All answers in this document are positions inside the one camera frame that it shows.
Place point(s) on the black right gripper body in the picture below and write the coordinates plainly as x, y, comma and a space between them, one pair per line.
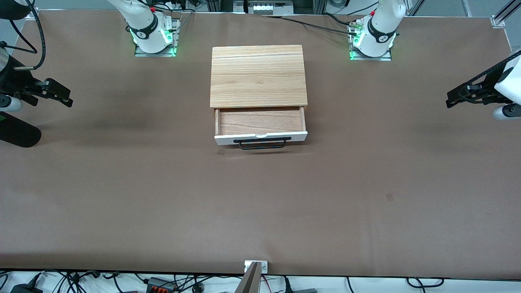
11, 79

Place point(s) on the white-fronted wooden drawer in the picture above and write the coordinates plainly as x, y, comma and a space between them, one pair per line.
260, 121

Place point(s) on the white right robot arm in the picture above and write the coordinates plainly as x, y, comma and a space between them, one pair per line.
144, 24

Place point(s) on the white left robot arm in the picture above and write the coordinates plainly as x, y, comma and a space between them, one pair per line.
380, 28

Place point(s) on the wooden drawer cabinet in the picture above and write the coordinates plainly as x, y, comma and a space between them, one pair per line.
258, 77

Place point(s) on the black ribbed cylinder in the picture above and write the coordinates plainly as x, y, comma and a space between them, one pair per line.
18, 130

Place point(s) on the white power strip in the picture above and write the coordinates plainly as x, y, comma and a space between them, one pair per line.
175, 6

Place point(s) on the black power adapter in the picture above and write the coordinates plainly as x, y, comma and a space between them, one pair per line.
24, 289

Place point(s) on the grey power strip box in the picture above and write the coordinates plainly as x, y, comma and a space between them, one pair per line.
268, 7

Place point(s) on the orange and black device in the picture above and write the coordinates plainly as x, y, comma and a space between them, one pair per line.
160, 285

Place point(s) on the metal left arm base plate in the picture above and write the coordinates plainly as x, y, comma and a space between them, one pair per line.
370, 58

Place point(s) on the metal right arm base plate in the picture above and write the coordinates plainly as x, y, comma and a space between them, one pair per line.
176, 36

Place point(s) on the silver table edge bracket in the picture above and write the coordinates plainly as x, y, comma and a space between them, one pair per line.
262, 266

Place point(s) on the grey slanted post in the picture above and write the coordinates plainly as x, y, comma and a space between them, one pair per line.
249, 283

